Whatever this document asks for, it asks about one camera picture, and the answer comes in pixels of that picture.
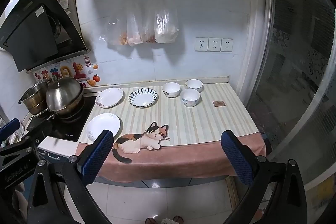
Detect clear plastic bag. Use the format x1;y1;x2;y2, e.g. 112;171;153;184
126;0;145;46
142;4;156;43
154;0;180;44
98;0;132;46

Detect glass sliding door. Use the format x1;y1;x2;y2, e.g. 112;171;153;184
247;0;336;188

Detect steel wok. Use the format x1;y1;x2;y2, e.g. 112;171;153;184
29;94;86;121

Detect steel wok lid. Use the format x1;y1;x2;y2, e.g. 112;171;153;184
46;76;84;111

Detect white wall socket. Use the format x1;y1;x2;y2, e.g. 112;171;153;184
221;38;233;52
195;37;209;52
208;38;222;52

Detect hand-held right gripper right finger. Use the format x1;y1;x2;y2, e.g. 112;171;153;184
221;130;307;224

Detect steel stock pot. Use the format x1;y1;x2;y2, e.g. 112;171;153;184
18;80;50;115

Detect black induction cooktop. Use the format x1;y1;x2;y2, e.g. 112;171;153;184
26;94;96;143

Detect white door frame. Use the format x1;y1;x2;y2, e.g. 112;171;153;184
236;0;273;98

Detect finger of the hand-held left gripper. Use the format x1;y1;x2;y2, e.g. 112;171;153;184
0;118;21;141
22;121;53;148

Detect colourful wall stickers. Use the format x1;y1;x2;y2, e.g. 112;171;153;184
34;55;101;86

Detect black range hood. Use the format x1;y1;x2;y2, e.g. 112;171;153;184
0;0;91;73

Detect striped cloth with cat print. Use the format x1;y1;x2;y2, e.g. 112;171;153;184
76;82;266;184

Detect white plate with leaf pattern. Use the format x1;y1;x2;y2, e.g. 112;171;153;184
129;88;158;108

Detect white bowl with dark rim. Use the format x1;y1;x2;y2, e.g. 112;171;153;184
162;82;181;98
185;79;203;93

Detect white bowl with blue print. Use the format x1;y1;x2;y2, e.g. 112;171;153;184
181;88;201;107

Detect stainless steel hood chimney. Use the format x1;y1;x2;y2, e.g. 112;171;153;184
46;0;82;46

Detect white floral plate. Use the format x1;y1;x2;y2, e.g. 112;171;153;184
95;88;124;108
86;113;121;143

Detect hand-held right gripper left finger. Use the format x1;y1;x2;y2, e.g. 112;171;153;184
26;130;114;224

